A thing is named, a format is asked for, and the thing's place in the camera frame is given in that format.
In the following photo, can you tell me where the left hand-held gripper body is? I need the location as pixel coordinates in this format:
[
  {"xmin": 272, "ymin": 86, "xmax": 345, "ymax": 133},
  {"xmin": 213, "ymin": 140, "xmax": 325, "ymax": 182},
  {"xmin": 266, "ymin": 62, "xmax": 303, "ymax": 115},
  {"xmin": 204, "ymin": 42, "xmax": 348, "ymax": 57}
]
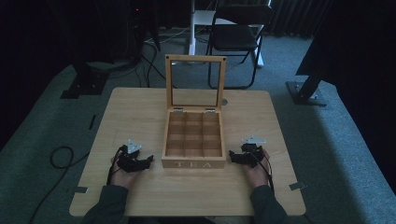
[{"xmin": 117, "ymin": 138, "xmax": 144, "ymax": 174}]

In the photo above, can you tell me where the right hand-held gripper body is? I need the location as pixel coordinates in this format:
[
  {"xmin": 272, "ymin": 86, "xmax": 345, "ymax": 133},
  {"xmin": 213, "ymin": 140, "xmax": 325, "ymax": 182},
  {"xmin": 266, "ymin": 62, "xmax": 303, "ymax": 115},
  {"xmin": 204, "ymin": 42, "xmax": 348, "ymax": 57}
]
[{"xmin": 240, "ymin": 134, "xmax": 268, "ymax": 169}]

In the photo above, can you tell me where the wooden tea box with lid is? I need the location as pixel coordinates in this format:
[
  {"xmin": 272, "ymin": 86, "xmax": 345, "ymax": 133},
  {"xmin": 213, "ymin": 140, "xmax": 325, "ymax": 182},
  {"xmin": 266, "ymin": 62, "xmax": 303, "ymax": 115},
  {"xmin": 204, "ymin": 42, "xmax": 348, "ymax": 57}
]
[{"xmin": 161, "ymin": 54, "xmax": 227, "ymax": 170}]

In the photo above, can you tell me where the person's left hand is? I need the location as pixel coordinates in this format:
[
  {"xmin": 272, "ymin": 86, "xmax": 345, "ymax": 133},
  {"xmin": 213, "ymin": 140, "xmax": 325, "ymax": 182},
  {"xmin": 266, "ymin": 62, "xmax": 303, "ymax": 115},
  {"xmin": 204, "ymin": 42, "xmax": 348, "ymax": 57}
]
[{"xmin": 109, "ymin": 157, "xmax": 140, "ymax": 190}]

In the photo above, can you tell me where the person's right hand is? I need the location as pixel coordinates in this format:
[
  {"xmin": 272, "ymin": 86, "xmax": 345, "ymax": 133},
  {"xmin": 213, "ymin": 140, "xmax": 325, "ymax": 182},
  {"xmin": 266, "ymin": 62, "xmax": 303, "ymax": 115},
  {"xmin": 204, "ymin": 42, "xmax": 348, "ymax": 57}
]
[{"xmin": 242, "ymin": 148, "xmax": 272, "ymax": 189}]

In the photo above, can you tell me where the black slanted stand with base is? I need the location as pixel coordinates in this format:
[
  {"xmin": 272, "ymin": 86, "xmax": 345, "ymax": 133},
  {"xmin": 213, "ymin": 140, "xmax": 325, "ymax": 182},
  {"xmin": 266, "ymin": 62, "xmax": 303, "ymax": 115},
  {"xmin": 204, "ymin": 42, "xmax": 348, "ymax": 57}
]
[{"xmin": 285, "ymin": 36, "xmax": 335, "ymax": 107}]

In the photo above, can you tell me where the black folding chair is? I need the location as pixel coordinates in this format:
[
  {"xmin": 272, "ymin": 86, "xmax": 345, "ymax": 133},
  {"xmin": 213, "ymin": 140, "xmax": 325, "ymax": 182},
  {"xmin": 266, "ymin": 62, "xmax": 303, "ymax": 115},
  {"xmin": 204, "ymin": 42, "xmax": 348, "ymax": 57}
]
[{"xmin": 205, "ymin": 3, "xmax": 276, "ymax": 91}]

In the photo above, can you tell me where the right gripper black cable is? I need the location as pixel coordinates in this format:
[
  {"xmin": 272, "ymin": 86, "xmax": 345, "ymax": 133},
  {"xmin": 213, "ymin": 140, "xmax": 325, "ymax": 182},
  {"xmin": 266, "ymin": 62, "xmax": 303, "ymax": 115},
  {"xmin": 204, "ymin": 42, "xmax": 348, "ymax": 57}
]
[{"xmin": 247, "ymin": 151, "xmax": 276, "ymax": 193}]

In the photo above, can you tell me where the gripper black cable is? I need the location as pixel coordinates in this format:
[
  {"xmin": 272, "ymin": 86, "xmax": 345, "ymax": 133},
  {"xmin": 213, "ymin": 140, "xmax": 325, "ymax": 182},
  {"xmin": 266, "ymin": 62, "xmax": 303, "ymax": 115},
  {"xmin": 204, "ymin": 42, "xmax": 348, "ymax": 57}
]
[
  {"xmin": 106, "ymin": 147, "xmax": 124, "ymax": 187},
  {"xmin": 247, "ymin": 151, "xmax": 276, "ymax": 193}
]

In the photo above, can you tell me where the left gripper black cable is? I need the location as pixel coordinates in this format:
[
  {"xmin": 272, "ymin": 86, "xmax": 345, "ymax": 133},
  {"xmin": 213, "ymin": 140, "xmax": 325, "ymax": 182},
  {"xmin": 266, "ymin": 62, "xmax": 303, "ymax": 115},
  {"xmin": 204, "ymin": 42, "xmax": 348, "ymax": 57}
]
[{"xmin": 106, "ymin": 147, "xmax": 124, "ymax": 187}]

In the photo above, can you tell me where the black cable on floor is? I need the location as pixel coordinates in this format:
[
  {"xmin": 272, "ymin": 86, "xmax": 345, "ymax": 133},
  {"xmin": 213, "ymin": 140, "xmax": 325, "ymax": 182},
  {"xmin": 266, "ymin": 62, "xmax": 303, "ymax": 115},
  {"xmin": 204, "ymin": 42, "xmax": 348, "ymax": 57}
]
[{"xmin": 28, "ymin": 146, "xmax": 92, "ymax": 224}]

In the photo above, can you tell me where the black stand with base plate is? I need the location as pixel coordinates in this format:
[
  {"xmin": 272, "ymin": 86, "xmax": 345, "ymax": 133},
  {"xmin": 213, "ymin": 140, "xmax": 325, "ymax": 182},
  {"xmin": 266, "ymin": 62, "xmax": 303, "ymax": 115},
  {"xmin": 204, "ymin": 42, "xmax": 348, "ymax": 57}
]
[{"xmin": 60, "ymin": 59, "xmax": 110, "ymax": 100}]

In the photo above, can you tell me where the bundle of black cables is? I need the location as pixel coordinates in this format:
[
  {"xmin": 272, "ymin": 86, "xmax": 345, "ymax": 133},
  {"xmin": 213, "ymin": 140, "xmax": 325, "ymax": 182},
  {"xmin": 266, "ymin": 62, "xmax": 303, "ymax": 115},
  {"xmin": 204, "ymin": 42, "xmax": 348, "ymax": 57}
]
[{"xmin": 135, "ymin": 38, "xmax": 177, "ymax": 89}]

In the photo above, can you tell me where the white cable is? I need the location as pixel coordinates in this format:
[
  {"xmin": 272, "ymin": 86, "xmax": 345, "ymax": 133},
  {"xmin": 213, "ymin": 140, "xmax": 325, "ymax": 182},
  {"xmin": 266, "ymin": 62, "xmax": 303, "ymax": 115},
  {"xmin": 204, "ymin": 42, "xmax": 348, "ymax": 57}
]
[{"xmin": 144, "ymin": 26, "xmax": 191, "ymax": 45}]

